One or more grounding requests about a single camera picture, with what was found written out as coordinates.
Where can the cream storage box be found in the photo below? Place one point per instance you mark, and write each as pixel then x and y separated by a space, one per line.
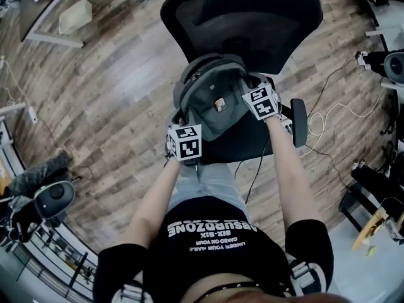
pixel 75 16

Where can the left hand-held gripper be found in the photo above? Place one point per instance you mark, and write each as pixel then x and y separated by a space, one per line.
pixel 189 144

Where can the black mesh office chair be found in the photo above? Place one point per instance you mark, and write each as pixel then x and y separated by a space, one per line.
pixel 259 17

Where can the person's black printed t-shirt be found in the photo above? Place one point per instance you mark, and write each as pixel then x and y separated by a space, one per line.
pixel 214 264

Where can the person's left forearm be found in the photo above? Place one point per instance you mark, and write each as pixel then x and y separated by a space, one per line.
pixel 154 200

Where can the white power adapter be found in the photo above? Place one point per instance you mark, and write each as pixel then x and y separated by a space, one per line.
pixel 33 115

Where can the small yellow green item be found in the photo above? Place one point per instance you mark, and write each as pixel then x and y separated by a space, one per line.
pixel 370 251

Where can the person's light jeans legs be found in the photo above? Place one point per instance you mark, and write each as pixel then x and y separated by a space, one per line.
pixel 208 185

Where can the grey backpack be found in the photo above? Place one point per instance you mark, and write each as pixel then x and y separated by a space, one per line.
pixel 211 106

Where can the white table frame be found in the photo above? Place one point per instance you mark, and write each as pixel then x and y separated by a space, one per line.
pixel 12 109

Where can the person's right forearm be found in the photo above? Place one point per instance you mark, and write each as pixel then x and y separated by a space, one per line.
pixel 284 169

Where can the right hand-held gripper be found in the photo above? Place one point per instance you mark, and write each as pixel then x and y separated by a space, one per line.
pixel 262 106

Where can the round wooden table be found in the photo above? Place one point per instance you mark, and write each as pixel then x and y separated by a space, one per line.
pixel 369 232

